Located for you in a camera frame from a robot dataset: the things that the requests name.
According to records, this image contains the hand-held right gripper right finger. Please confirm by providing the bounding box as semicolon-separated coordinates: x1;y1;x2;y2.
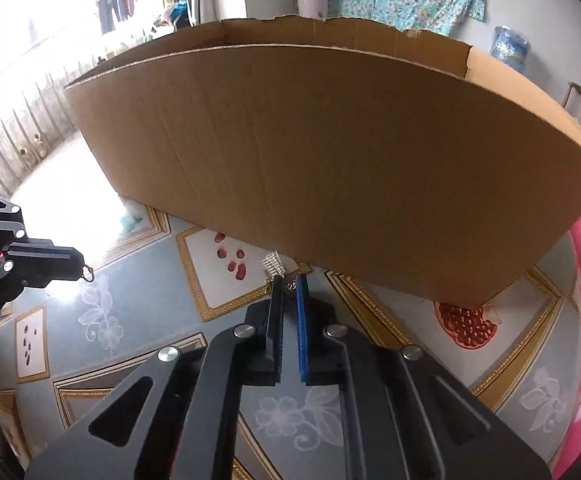
295;274;553;480

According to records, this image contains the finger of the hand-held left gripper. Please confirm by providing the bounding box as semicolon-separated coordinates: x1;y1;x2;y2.
0;260;87;331
0;189;84;262

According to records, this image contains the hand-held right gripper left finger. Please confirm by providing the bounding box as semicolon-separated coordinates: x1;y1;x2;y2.
23;277;286;480

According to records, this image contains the brown cardboard box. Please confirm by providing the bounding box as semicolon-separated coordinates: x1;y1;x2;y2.
64;16;581;308

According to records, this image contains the pile of clothes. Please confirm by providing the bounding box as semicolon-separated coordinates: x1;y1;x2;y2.
155;0;194;28

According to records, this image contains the blue water dispenser bottle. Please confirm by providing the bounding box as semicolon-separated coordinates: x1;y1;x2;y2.
490;25;531;73

